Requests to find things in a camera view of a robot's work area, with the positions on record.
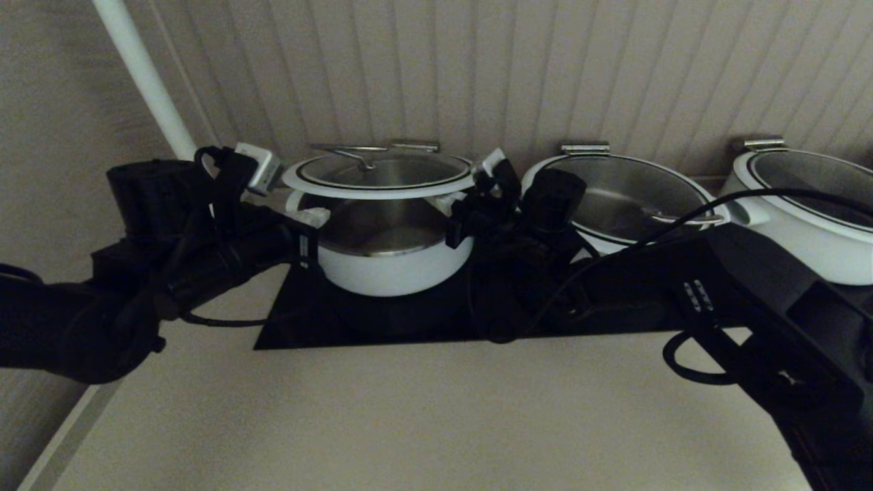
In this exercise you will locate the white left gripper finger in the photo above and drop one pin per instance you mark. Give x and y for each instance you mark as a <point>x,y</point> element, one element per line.
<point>310,218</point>

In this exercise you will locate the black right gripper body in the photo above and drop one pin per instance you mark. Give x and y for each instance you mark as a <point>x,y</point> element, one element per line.
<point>511,273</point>

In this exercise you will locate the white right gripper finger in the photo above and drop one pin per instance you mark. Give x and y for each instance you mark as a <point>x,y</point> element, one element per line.
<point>458,233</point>

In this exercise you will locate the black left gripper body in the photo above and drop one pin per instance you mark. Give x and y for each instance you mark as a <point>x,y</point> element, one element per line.
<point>252,252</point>

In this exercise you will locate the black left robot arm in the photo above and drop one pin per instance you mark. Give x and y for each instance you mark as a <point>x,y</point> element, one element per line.
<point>61,327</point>

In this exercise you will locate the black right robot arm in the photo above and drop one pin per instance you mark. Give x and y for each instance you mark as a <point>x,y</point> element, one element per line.
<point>784,320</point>

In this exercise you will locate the white round cooking pot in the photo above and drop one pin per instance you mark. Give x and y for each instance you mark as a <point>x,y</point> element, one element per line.
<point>832,259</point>
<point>585,242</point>
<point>389,273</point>

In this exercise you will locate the wide black glass cooktop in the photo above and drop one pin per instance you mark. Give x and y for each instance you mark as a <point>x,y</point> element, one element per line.
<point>300,327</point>

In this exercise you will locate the white slanted metal pole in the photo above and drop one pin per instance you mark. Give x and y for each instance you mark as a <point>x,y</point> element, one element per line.
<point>143,75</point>

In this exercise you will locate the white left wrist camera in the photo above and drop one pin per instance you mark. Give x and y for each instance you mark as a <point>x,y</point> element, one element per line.
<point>260,169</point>

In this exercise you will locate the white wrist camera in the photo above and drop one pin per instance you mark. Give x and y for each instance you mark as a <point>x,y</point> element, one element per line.
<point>260,169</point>
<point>492,161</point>

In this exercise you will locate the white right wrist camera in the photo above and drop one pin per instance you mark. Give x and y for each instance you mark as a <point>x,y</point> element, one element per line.
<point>492,161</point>

